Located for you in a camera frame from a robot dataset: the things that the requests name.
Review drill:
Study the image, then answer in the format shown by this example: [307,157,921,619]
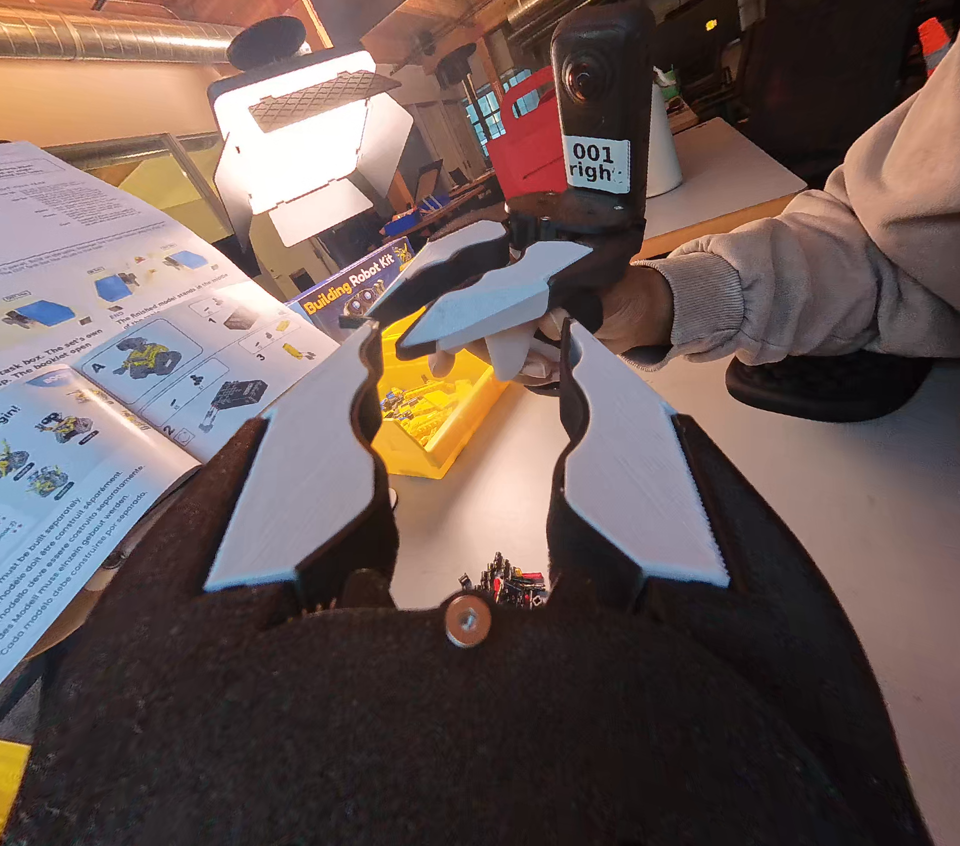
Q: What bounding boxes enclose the printed task sheet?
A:
[0,141,252,386]

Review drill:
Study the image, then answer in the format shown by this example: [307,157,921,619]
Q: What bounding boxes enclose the white cone-shaped object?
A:
[645,66,685,200]

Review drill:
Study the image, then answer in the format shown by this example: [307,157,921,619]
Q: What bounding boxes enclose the open instruction booklet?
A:
[0,279,340,684]

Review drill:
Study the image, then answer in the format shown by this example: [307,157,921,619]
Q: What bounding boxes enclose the person's right forearm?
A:
[622,32,960,371]

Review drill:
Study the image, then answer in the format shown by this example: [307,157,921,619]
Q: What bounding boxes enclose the red plastic crate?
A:
[487,66,571,202]

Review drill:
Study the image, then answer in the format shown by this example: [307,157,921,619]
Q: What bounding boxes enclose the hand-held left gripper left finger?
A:
[202,321,399,603]

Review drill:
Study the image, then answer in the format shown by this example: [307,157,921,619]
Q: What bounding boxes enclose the blue toy kit box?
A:
[288,237,421,339]

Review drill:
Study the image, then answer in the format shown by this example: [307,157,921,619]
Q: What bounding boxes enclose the orange traffic cone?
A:
[916,17,954,75]

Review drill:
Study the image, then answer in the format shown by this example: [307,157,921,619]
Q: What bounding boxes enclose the silver ventilation duct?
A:
[0,6,252,63]

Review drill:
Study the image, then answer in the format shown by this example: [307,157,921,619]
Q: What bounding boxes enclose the black chair armrest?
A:
[726,347,935,423]

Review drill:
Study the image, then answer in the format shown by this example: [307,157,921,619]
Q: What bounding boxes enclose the pile of small building pieces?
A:
[457,549,552,611]

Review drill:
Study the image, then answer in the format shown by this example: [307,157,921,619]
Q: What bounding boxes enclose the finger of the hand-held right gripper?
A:
[339,219,513,331]
[393,240,596,363]

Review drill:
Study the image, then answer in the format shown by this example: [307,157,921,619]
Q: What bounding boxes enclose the grey desk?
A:
[386,336,960,846]

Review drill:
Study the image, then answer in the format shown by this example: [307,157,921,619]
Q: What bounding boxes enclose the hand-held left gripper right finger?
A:
[546,319,732,606]

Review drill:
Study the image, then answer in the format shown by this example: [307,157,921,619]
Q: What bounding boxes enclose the white background table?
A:
[637,117,807,261]

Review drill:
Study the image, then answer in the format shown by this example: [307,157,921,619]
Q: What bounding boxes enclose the LED panel light with barndoors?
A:
[206,17,415,247]

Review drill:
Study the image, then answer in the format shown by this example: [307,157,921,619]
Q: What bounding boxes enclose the black office chair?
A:
[742,0,935,187]

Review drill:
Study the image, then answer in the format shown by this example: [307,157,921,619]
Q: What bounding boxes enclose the person's right hand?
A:
[527,264,676,386]

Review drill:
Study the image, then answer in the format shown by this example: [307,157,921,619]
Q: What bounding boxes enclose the heap of yellow grey pieces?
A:
[381,381,466,446]

